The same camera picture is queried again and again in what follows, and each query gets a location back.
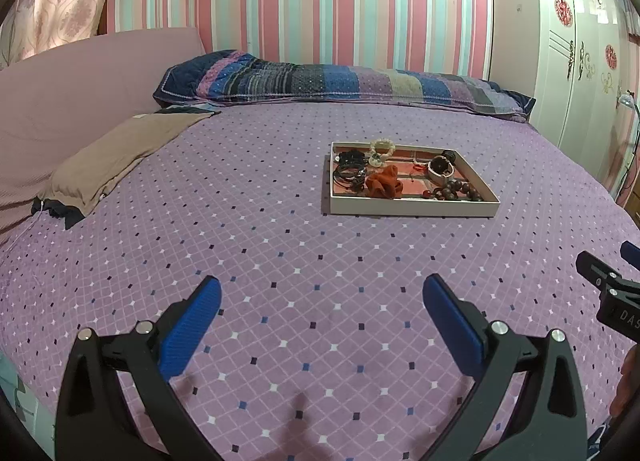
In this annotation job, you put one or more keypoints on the white tray with brick lining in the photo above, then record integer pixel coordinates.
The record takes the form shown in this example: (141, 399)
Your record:
(410, 208)

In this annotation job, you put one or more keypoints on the pink padded headboard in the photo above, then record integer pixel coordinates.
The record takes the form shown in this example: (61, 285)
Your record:
(75, 91)

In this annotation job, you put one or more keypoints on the dark cloth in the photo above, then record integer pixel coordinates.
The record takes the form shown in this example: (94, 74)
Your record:
(62, 213)

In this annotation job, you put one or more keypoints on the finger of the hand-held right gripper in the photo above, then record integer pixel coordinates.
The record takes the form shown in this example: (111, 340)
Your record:
(631, 253)
(595, 268)

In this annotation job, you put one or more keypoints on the orange scrunchie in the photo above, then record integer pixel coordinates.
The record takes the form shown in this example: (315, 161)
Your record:
(382, 183)

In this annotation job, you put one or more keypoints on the purple patterned bed sheet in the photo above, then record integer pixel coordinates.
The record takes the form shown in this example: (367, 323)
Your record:
(250, 216)

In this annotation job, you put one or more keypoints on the white desk lamp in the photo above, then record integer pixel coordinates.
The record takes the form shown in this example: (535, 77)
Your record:
(626, 100)

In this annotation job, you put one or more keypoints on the tan cloth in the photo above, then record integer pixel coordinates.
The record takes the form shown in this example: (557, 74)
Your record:
(115, 156)

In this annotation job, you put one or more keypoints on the pale green cloth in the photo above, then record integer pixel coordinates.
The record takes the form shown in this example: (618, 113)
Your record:
(17, 391)

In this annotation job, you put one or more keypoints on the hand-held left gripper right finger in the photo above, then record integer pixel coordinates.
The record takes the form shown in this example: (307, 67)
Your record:
(452, 326)

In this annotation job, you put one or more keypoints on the striped patchwork quilt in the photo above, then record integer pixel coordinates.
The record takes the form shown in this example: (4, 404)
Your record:
(325, 81)

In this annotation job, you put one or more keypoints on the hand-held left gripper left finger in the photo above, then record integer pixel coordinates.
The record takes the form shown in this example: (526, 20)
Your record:
(192, 326)

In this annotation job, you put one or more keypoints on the pink floral curtain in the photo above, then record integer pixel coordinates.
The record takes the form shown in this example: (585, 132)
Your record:
(65, 1)

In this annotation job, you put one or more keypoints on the white wardrobe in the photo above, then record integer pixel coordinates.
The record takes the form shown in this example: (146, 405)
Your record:
(565, 91)

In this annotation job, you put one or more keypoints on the person's right hand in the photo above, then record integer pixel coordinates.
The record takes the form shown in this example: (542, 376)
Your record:
(626, 381)

